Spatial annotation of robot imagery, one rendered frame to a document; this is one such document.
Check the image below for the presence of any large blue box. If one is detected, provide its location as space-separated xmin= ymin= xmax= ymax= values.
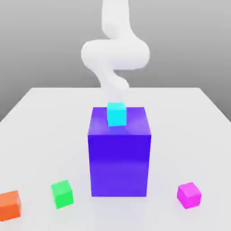
xmin=87 ymin=106 xmax=152 ymax=198

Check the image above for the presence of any small cyan cube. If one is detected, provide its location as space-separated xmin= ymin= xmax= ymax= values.
xmin=106 ymin=102 xmax=127 ymax=127

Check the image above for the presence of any small green cube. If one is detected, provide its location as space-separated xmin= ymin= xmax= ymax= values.
xmin=51 ymin=179 xmax=74 ymax=210

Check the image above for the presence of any small orange cube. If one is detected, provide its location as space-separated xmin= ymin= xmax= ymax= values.
xmin=0 ymin=189 xmax=22 ymax=222

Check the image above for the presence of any small magenta cube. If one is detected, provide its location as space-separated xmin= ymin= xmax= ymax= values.
xmin=176 ymin=181 xmax=203 ymax=210

